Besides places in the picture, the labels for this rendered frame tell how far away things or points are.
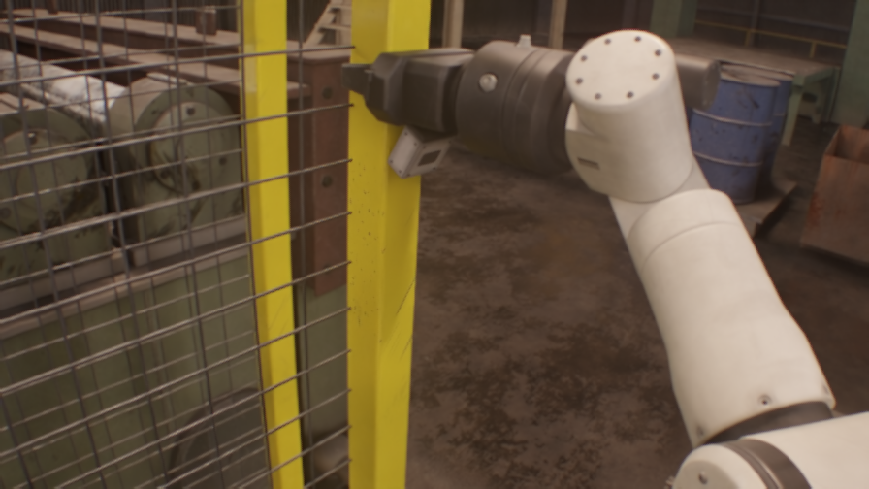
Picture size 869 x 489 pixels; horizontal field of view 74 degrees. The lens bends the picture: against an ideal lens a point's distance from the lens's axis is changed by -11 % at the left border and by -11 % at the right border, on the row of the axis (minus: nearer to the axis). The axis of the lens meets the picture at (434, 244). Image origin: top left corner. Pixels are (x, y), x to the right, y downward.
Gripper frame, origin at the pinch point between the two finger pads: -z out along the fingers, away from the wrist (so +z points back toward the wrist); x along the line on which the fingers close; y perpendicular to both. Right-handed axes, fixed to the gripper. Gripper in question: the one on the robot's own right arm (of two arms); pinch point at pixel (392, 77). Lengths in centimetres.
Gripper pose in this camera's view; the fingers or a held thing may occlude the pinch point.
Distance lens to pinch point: 56.5
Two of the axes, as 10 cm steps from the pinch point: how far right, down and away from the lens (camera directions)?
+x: 6.7, -2.6, 6.9
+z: 7.4, 3.1, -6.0
